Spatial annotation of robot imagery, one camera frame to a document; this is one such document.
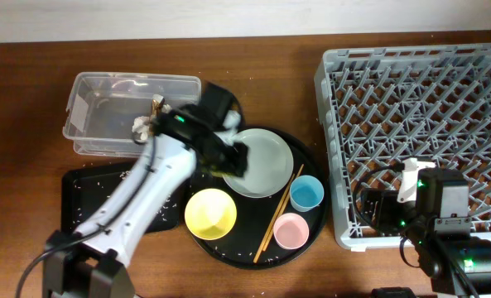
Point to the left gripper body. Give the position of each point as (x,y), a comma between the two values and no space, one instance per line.
(223,154)

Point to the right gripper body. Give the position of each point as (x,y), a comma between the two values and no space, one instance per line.
(389,212)

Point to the yellow bowl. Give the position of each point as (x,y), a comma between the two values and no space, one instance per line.
(210,214)

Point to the blue cup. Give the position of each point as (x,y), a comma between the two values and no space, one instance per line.
(306,193)

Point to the gold foil wrapper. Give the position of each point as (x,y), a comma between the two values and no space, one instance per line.
(158,102)

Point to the white napkin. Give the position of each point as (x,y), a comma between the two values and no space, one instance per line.
(165,108)
(141,129)

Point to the pink cup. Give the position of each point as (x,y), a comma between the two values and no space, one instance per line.
(291,231)

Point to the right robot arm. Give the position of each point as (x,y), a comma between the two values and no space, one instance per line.
(437,224)

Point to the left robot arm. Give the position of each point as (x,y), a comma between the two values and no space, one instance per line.
(93,261)

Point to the grey dishwasher rack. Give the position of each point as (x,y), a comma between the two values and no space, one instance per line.
(382,105)

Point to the grey plate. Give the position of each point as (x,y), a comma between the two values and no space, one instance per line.
(270,164)

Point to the wooden chopstick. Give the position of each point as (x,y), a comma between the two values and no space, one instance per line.
(283,207)
(271,224)

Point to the round black tray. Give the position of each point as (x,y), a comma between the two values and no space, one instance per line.
(239,247)

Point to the clear plastic bin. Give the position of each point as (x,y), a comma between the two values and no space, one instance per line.
(103,106)

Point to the black rectangular tray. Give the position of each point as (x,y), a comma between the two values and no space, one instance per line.
(84,190)

